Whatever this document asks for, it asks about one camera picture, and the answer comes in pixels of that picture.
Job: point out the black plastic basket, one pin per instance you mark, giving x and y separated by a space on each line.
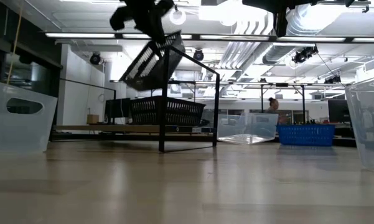
183 112
143 74

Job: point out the clear plastic basket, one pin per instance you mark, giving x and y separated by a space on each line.
245 130
370 149
18 133

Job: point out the blue plastic basket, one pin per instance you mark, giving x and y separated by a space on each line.
305 135

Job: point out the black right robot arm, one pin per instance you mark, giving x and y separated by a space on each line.
280 25

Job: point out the round white ceiling lamp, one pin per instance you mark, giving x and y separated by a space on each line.
177 16

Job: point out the black monitor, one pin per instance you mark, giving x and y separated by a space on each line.
116 107
339 110

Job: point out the long wooden bench top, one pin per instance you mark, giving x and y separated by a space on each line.
112 128

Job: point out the small cardboard box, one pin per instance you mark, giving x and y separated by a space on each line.
93 119

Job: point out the person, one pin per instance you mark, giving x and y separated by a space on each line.
272 104

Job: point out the black ceiling camera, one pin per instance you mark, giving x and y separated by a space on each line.
198 55
95 58
302 56

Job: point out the black aluminium table frame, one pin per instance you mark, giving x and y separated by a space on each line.
112 137

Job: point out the black station frame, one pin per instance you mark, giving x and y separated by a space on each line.
262 102

